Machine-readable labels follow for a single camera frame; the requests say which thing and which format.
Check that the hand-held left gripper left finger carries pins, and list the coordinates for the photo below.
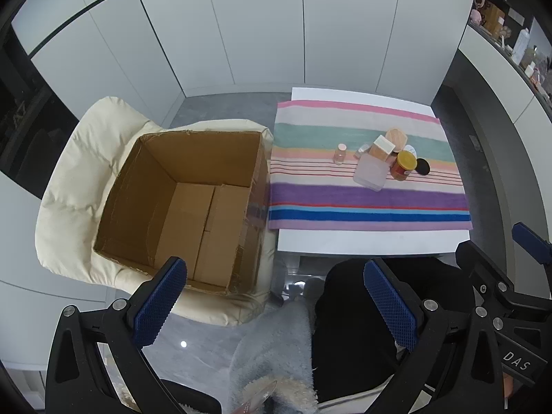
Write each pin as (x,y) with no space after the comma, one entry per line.
(159,306)

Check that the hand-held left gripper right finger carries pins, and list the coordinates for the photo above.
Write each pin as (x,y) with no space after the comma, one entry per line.
(390,306)

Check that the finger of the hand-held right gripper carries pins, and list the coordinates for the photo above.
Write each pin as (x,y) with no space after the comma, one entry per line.
(528,238)
(483,267)

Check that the yellow lid jar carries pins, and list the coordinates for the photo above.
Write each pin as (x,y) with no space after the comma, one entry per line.
(405,163)

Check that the frosted square container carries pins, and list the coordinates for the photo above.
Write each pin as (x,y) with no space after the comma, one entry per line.
(371,174)

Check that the white round jar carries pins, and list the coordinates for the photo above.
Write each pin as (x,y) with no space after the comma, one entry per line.
(410,149)

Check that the brown cardboard box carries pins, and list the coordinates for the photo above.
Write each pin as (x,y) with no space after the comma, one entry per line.
(194,159)

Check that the round beige lidded container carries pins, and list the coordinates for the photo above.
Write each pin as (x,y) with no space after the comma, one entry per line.
(397,136)

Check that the small clear jar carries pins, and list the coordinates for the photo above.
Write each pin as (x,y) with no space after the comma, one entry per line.
(361,152)

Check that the small pink bottle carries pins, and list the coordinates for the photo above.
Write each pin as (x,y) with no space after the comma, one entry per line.
(340,155)

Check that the person's black pants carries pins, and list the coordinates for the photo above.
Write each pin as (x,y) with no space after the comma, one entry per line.
(345,310)

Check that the white table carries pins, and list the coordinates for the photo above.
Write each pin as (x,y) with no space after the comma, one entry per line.
(371,241)

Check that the striped towel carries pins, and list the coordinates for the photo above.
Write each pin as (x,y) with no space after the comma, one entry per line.
(345,198)

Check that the grey fleece garment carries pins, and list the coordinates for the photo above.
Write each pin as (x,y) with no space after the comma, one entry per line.
(271,345)

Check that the cream cushioned chair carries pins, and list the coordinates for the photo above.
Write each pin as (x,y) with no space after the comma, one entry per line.
(73,172)

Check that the white plastic bottle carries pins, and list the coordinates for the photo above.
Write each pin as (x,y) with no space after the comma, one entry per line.
(520,45)

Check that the brown carton on shelf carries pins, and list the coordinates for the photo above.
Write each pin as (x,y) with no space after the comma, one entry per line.
(494,16)

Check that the pink plush toy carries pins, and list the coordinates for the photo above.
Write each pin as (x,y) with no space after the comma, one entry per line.
(477,17)

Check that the dark glass panel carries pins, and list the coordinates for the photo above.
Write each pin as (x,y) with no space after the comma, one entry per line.
(30,116)

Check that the grey wall label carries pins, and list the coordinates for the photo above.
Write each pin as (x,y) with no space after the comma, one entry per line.
(475,142)

